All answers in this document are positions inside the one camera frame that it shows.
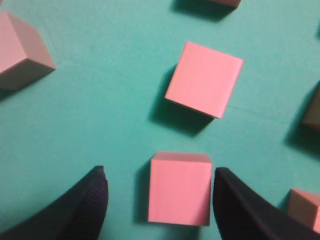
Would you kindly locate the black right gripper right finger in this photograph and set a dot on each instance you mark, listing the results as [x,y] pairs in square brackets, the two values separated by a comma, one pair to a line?
[241,214]

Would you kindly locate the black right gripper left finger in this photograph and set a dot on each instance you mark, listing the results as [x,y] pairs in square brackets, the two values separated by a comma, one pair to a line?
[78,214]

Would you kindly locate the pink cube column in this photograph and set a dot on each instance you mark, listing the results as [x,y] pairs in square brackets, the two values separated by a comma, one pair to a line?
[24,57]
[304,207]
[311,116]
[204,79]
[230,3]
[180,188]

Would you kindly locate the green cloth backdrop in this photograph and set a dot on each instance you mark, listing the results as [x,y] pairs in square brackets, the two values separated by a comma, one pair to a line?
[104,104]

